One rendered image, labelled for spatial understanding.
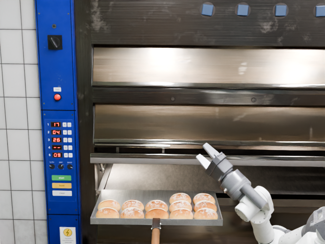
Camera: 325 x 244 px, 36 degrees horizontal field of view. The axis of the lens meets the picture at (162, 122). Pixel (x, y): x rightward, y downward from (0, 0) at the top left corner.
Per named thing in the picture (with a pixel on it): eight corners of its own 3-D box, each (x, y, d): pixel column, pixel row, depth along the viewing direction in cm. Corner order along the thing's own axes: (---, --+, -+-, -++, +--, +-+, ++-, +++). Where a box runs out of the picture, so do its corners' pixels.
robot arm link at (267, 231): (254, 207, 185) (264, 236, 197) (244, 230, 179) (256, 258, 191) (282, 212, 179) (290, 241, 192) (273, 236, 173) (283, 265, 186)
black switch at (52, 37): (48, 49, 216) (47, 23, 213) (62, 49, 216) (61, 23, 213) (46, 50, 212) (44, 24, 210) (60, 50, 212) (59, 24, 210)
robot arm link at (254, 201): (243, 181, 181) (266, 204, 178) (222, 201, 178) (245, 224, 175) (249, 171, 171) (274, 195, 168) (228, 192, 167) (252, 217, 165)
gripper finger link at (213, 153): (207, 142, 178) (219, 155, 177) (200, 147, 176) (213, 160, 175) (208, 140, 177) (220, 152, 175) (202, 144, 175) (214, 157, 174)
